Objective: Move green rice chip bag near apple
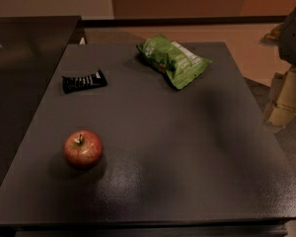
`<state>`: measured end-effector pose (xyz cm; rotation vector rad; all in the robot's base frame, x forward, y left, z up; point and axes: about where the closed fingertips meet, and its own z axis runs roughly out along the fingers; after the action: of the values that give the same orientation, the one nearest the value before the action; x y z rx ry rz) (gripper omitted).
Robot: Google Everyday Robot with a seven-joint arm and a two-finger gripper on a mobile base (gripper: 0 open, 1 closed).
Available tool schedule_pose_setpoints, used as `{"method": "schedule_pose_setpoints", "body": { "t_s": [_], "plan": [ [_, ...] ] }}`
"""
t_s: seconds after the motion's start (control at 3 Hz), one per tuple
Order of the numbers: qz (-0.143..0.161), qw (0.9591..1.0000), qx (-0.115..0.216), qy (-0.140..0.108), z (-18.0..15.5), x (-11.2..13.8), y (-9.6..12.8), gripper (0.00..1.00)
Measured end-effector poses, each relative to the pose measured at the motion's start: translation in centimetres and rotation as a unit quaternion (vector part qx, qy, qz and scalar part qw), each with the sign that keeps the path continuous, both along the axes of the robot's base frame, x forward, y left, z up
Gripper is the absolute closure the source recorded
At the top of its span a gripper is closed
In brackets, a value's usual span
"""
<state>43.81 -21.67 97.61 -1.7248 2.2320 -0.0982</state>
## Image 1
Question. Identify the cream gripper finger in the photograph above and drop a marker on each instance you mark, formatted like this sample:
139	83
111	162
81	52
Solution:
281	108

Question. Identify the green rice chip bag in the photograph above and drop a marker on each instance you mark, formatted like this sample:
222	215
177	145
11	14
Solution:
176	62

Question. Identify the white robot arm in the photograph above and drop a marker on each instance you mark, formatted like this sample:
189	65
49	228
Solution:
286	36

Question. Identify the red apple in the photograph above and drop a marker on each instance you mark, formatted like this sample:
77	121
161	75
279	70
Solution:
83	149

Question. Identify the black snack bar wrapper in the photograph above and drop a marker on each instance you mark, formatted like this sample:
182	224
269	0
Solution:
90	81

